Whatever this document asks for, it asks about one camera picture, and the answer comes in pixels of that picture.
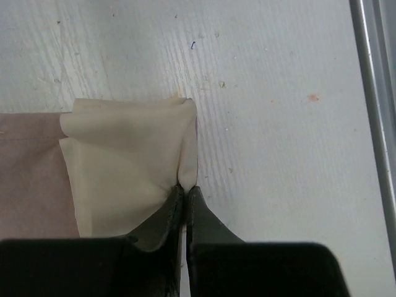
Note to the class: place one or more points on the pink underwear cream waistband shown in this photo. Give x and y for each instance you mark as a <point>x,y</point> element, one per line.
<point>98,171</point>

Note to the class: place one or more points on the aluminium table frame rail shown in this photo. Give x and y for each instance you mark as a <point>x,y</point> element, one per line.
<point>374,65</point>

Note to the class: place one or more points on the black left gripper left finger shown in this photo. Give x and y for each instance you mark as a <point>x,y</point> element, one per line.
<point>143,262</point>

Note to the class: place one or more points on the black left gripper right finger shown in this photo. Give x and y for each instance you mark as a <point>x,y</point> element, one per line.
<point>221,264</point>

